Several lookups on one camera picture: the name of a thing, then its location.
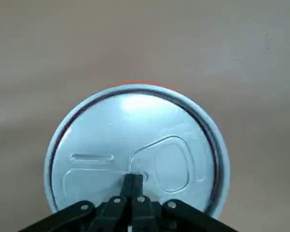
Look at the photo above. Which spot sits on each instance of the orange cylindrical bin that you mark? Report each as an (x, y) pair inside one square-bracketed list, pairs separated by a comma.
[(222, 154)]

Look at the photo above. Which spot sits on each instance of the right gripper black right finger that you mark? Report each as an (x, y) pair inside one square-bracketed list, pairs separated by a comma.
[(144, 215)]

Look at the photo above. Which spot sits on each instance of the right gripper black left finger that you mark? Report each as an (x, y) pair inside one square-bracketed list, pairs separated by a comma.
[(106, 215)]

